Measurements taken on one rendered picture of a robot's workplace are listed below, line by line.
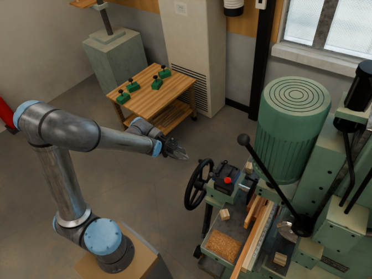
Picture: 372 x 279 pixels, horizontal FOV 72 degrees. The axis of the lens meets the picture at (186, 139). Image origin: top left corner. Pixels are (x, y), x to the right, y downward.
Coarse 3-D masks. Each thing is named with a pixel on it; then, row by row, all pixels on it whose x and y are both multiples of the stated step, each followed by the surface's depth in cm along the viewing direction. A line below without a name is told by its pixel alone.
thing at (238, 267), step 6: (264, 204) 108; (258, 216) 105; (258, 222) 103; (252, 228) 102; (252, 234) 100; (252, 240) 99; (246, 246) 97; (246, 252) 96; (240, 258) 95; (240, 264) 94; (234, 270) 92; (240, 270) 95; (234, 276) 91
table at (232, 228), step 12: (240, 192) 117; (216, 204) 118; (228, 204) 114; (240, 204) 113; (216, 216) 111; (240, 216) 110; (216, 228) 107; (228, 228) 107; (240, 228) 106; (204, 240) 105; (240, 240) 103; (264, 240) 107; (204, 252) 105; (240, 252) 100; (228, 264) 99
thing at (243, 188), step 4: (256, 180) 110; (240, 184) 113; (252, 184) 109; (256, 184) 110; (240, 188) 112; (244, 188) 112; (248, 188) 111; (252, 188) 107; (248, 192) 106; (252, 192) 108; (248, 196) 106; (248, 200) 109
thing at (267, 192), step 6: (264, 180) 101; (258, 186) 100; (264, 186) 99; (282, 186) 98; (288, 186) 98; (294, 186) 98; (258, 192) 103; (264, 192) 100; (270, 192) 98; (276, 192) 97; (288, 192) 96; (270, 198) 101; (276, 198) 99; (288, 198) 95
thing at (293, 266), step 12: (276, 228) 115; (276, 240) 111; (288, 240) 111; (288, 252) 107; (264, 264) 106; (276, 264) 105; (288, 264) 105; (276, 276) 103; (288, 276) 102; (300, 276) 101; (312, 276) 101; (324, 276) 100; (336, 276) 100
